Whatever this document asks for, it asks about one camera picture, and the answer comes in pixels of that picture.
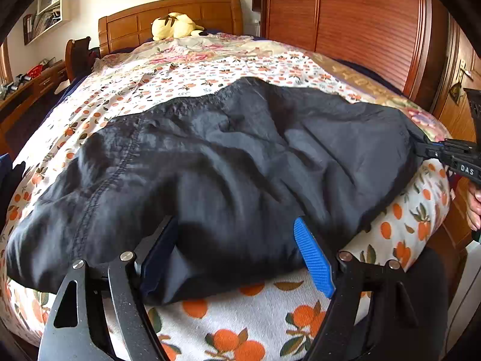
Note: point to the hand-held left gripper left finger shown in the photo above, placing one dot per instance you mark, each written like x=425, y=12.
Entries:
x=158, y=250

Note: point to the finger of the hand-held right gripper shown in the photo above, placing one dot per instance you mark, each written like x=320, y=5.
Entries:
x=453, y=144
x=428, y=152

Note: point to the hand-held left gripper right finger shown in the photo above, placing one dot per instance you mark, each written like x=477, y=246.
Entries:
x=312, y=255

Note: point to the black jacket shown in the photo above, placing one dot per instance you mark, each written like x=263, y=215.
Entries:
x=225, y=158

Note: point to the person's right hand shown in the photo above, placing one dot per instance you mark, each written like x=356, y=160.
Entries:
x=475, y=207

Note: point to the wooden door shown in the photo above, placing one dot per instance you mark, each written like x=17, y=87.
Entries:
x=458, y=120

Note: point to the floral orange print blanket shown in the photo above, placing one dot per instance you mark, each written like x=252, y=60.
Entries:
x=244, y=316

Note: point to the dark blue bedsheet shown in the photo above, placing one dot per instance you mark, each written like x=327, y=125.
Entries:
x=357, y=69

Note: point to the white furniture panel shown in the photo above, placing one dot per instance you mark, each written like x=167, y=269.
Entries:
x=466, y=293

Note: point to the wooden louvered wardrobe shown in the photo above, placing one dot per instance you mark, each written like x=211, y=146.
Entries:
x=357, y=18

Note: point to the blue cloth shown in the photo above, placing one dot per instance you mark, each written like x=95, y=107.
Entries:
x=3, y=165

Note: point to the wooden desk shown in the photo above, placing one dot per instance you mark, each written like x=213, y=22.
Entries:
x=22, y=97

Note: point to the wooden chair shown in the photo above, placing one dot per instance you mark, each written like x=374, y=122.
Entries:
x=77, y=58

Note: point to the dark metal tools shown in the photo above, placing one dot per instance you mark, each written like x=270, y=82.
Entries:
x=17, y=84

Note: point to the red item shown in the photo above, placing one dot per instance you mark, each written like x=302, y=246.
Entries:
x=35, y=70

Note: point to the yellow plush toy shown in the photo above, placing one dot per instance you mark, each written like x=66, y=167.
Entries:
x=169, y=26

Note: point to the wooden bed headboard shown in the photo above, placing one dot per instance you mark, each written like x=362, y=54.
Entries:
x=210, y=15

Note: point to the row of books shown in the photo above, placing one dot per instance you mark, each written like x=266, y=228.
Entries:
x=41, y=24

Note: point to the white wall shelf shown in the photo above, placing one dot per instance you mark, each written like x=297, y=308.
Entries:
x=64, y=11

